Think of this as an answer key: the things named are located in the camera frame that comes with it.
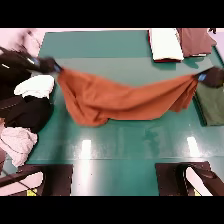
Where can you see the dark green garment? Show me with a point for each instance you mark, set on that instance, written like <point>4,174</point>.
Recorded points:
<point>211,106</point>

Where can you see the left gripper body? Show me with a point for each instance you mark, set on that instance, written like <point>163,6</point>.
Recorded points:
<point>50,65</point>

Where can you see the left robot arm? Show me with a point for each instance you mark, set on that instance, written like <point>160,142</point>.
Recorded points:
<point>16,60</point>

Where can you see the brown garment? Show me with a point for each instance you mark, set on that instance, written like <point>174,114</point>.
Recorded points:
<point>196,41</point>

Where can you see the white garment folded flat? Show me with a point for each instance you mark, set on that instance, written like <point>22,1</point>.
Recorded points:
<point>166,44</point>

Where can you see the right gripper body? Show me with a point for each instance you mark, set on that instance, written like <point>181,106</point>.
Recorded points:
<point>210,77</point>

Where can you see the pale pink garment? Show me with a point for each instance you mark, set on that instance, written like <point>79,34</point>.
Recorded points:
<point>16,143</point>

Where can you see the black bunched garment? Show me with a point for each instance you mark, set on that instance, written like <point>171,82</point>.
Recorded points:
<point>28,113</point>

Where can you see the orange T-shirt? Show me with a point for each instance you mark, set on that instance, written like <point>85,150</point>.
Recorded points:
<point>110,100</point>

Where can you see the white bunched garment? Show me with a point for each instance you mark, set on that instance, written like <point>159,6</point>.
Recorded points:
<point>35,86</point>

